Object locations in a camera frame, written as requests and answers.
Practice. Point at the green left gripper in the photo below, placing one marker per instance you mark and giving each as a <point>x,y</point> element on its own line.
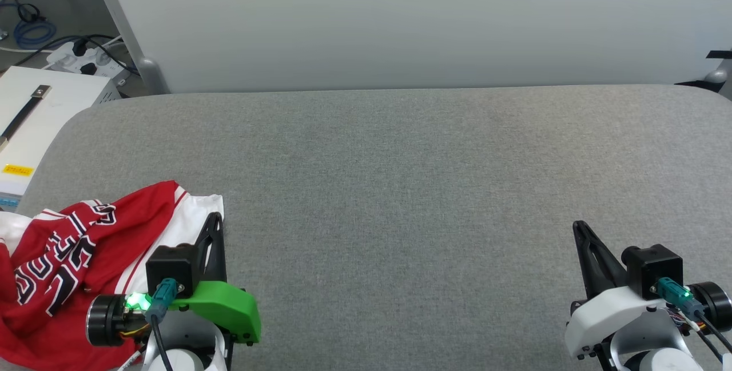
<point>229,302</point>

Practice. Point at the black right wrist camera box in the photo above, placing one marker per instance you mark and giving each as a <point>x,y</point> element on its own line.
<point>652,265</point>

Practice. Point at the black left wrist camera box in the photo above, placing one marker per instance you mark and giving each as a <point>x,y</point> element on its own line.
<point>170,265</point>

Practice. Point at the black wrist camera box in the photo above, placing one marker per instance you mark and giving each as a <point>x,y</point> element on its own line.
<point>652,265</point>
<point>170,265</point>

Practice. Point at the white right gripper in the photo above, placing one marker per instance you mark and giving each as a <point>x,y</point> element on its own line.
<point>595,319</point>

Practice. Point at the white partition panel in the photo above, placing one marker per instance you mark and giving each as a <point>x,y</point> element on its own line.
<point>400,16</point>

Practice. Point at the red white basketball jersey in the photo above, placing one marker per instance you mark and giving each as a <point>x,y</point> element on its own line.
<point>34,331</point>

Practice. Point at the white power strip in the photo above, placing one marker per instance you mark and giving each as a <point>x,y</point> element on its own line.
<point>63,56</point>

